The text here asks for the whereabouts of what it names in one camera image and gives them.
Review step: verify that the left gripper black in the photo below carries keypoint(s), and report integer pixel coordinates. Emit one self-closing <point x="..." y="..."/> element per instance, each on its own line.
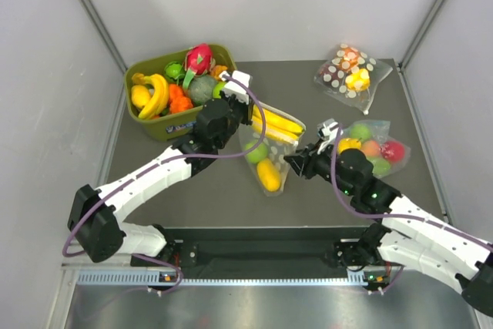
<point x="246" y="109"/>

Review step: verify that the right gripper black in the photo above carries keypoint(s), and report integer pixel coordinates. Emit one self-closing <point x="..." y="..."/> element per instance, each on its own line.
<point x="307" y="163"/>

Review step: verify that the zip bag with bananas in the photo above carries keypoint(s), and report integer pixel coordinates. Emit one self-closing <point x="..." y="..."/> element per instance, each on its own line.
<point x="277" y="150"/>

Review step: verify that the yellow banana bunch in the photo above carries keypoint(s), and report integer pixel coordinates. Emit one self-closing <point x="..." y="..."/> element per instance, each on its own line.
<point x="159" y="89"/>
<point x="281" y="128"/>

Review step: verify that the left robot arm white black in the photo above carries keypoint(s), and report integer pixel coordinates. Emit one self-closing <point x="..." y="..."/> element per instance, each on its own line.
<point x="98" y="216"/>

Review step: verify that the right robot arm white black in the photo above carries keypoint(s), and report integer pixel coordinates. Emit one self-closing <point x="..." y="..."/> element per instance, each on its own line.
<point x="402" y="232"/>

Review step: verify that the yellow mango toy in bag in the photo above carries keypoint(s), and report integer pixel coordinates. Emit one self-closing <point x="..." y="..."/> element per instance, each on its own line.
<point x="269" y="175"/>

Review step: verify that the green apple toy in bag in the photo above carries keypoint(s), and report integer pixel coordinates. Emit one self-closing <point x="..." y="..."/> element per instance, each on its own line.
<point x="257" y="155"/>

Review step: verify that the blue zip bag colourful balls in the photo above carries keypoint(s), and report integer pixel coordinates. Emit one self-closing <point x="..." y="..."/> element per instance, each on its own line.
<point x="371" y="137"/>

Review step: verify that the polka dot zip bag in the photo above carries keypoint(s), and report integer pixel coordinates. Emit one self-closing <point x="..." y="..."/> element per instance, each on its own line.
<point x="352" y="76"/>

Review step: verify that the grey green melon toy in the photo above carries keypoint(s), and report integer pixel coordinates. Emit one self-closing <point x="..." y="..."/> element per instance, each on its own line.
<point x="200" y="89"/>

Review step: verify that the orange walnut-like toy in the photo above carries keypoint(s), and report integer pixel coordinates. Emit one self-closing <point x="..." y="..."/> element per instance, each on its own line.
<point x="217" y="70"/>

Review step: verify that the orange pumpkin toy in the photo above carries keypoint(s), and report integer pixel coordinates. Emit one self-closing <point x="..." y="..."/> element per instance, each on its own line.
<point x="180" y="104"/>

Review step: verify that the pink dragon fruit toy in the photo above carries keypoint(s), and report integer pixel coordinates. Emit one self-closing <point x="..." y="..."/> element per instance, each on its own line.
<point x="197" y="62"/>

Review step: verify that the orange tangerine toy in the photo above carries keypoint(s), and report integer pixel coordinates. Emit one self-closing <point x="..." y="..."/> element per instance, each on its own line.
<point x="175" y="91"/>

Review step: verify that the olive green plastic bin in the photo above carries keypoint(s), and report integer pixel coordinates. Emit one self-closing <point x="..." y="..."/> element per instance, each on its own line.
<point x="167" y="126"/>

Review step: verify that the green round fruit toy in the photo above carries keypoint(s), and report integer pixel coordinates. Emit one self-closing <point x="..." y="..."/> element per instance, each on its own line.
<point x="175" y="70"/>

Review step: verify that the yellow banana bunch in bin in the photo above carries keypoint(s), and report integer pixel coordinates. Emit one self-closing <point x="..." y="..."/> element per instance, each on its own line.
<point x="159" y="89"/>

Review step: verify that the yellow lemon toy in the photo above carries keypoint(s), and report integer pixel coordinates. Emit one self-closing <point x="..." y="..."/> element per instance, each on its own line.
<point x="140" y="96"/>

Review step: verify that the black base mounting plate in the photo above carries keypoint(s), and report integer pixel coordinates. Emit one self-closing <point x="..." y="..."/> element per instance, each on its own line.
<point x="273" y="252"/>

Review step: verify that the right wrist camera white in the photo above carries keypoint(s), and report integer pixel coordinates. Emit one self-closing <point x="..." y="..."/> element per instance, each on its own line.
<point x="327" y="132"/>

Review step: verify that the left aluminium frame post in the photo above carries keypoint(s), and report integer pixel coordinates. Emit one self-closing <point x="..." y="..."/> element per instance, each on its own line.
<point x="103" y="33"/>

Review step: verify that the aluminium frame post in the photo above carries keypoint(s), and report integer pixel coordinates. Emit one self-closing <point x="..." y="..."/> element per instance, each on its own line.
<point x="421" y="33"/>
<point x="103" y="33"/>

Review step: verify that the slotted grey cable duct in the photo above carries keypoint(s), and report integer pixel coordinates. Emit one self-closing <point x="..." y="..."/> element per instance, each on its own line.
<point x="161" y="278"/>

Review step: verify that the right aluminium frame post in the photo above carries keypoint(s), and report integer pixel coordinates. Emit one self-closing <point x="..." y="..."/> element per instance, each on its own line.
<point x="421" y="33"/>

